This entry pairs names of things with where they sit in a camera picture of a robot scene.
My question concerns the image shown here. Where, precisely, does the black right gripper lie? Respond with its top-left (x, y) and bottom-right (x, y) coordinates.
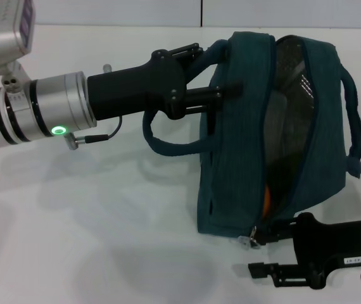
top-left (247, 212), bottom-right (361, 290)

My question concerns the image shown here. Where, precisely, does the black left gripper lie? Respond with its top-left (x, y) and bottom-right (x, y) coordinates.
top-left (87, 42), bottom-right (244, 122)

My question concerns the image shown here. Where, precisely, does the orange pear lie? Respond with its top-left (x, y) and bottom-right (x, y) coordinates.
top-left (262, 186), bottom-right (274, 218)

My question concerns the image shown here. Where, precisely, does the dark teal fabric bag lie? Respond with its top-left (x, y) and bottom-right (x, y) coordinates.
top-left (142, 30), bottom-right (361, 251)

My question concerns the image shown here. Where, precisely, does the metal zipper pull ring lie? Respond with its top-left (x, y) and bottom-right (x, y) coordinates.
top-left (237, 226), bottom-right (261, 251)

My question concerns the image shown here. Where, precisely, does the black arm connector cable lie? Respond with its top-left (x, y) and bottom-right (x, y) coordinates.
top-left (84, 115), bottom-right (124, 144)

